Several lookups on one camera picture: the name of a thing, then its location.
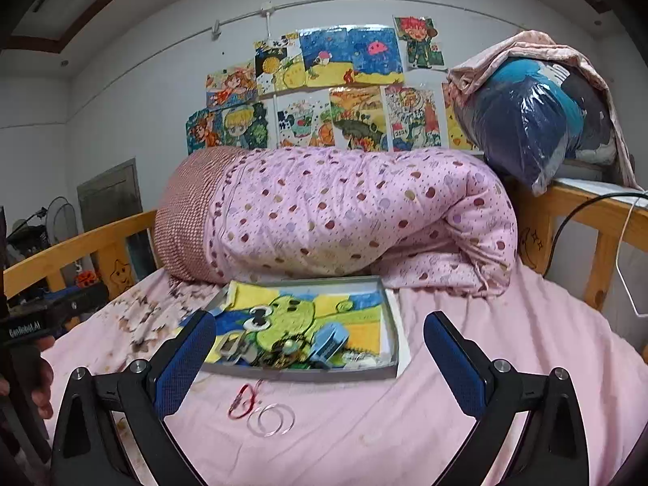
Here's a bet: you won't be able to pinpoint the light blue hair claw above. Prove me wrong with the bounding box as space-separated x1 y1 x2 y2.
307 322 349 370

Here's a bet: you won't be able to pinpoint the pink floral bed sheet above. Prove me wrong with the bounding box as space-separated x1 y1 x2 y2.
37 262 648 486

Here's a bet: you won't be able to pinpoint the pink cloth over bag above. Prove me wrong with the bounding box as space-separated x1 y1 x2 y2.
447 31 638 188

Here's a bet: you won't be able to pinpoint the small blue grey clip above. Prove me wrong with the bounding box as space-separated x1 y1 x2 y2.
205 284 236 317

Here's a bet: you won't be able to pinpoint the children's drawings on wall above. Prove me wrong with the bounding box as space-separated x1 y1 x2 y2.
185 15 475 153

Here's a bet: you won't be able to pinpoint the black cable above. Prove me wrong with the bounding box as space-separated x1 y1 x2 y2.
548 191 648 277

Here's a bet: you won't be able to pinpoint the silver bangle rings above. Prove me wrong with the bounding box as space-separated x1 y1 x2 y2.
246 403 297 439

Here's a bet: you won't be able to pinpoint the green frog crayon drawing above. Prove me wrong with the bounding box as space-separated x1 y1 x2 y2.
205 282 384 371

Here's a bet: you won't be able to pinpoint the wooden bed rail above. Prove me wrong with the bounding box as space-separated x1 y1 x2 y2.
505 175 648 363
1 209 162 311

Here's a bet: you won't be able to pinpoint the red string bracelet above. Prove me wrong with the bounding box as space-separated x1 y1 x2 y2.
227 378 267 422

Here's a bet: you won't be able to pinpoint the wooden bed rail right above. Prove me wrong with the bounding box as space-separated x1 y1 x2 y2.
505 175 648 363

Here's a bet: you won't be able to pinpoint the grey metal hair clip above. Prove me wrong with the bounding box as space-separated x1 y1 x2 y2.
219 340 259 367

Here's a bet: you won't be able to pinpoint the wooden bed rail left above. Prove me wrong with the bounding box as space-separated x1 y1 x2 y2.
1 209 162 311

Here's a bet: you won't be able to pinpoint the grey door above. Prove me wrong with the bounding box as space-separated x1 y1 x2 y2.
77 158 143 232

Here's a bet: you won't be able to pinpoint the flower charm hair tie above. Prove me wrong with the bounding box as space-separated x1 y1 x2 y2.
270 335 305 366

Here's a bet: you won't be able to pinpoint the person's left hand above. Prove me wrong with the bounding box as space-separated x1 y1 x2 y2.
0 336 55 420

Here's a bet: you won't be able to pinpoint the blue clothes plastic bag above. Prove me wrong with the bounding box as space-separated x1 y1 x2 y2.
455 57 617 195

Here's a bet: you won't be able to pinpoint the white wire hanger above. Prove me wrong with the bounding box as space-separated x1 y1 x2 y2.
612 196 648 320

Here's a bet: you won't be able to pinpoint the pink dotted rolled quilt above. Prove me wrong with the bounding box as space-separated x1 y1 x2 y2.
154 146 517 297

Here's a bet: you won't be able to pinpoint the standing fan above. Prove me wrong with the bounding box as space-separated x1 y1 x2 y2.
8 196 78 258

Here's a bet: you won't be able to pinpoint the grey shallow cardboard tray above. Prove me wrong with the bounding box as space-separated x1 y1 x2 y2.
203 277 412 383

